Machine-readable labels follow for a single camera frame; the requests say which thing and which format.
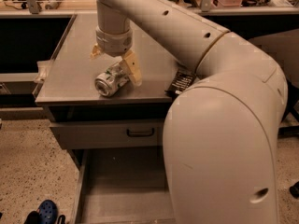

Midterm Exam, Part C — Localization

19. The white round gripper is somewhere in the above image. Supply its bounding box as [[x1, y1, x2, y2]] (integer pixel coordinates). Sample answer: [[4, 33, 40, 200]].
[[90, 27, 142, 86]]

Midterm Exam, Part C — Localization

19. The black side table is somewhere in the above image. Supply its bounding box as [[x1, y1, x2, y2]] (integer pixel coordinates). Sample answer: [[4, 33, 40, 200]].
[[278, 81, 299, 138]]

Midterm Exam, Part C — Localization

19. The closed grey top drawer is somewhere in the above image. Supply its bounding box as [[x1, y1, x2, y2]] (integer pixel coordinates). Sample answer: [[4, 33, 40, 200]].
[[50, 119, 164, 149]]

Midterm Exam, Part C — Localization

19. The crushed 7up soda can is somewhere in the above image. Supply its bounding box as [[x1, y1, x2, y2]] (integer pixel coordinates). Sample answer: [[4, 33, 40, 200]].
[[94, 63, 129, 97]]

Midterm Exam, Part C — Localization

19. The black snack bar packet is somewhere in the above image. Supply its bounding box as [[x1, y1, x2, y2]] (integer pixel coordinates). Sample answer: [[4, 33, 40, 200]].
[[165, 68, 196, 97]]

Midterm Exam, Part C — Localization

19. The blue croc shoe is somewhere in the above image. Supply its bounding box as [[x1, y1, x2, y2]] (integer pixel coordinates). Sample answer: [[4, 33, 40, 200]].
[[37, 200, 58, 224]]

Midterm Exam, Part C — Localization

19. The open grey middle drawer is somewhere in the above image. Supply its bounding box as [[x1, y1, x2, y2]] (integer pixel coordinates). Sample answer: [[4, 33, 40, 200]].
[[69, 147, 176, 224]]

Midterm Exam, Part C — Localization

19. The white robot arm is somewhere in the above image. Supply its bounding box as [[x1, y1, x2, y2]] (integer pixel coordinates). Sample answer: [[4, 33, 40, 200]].
[[96, 0, 288, 224]]

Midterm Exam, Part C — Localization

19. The black drawer handle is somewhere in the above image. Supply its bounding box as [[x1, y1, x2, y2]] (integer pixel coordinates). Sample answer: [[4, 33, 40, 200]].
[[126, 128, 155, 138]]

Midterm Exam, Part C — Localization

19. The grey metal drawer cabinet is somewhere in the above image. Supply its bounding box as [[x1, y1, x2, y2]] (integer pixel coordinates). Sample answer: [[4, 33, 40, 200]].
[[36, 14, 195, 224]]

